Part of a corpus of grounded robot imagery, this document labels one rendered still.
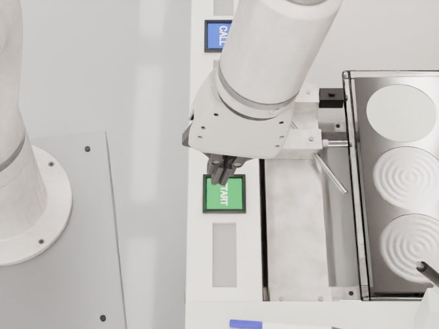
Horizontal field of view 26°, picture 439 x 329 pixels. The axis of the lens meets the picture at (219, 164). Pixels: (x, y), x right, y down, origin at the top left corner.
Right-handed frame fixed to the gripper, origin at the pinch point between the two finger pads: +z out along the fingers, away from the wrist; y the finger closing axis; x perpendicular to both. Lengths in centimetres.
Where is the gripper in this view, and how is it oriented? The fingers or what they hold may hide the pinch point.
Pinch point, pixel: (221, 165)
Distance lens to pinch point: 107.1
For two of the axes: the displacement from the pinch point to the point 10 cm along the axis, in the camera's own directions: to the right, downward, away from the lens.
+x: 0.0, 8.5, -5.2
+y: -9.8, -1.1, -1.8
